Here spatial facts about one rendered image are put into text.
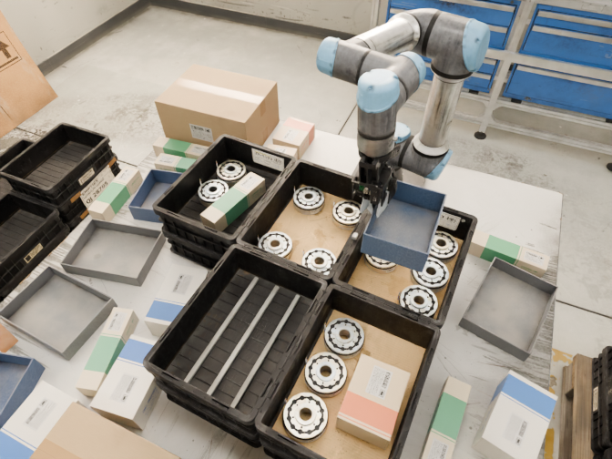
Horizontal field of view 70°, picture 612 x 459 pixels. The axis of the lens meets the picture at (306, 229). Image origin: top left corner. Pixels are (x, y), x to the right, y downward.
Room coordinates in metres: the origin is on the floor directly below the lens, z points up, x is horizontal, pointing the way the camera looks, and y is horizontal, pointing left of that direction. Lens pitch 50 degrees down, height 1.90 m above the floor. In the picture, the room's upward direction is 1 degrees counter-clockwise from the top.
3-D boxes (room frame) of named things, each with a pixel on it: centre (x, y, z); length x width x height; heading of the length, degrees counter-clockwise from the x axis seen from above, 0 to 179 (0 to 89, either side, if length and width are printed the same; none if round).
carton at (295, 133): (1.47, 0.05, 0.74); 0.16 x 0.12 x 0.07; 156
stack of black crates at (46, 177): (1.56, 1.14, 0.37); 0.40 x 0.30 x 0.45; 156
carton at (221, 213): (0.99, 0.23, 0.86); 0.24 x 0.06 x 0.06; 143
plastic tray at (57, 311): (0.67, 0.75, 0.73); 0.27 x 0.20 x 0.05; 63
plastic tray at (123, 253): (0.89, 0.64, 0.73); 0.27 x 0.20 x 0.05; 77
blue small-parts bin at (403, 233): (0.69, -0.24, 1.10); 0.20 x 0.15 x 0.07; 157
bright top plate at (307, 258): (0.74, -0.04, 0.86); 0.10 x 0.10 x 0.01
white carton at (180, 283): (0.68, 0.38, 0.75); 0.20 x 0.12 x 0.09; 167
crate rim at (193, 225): (1.01, 0.25, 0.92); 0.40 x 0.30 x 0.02; 153
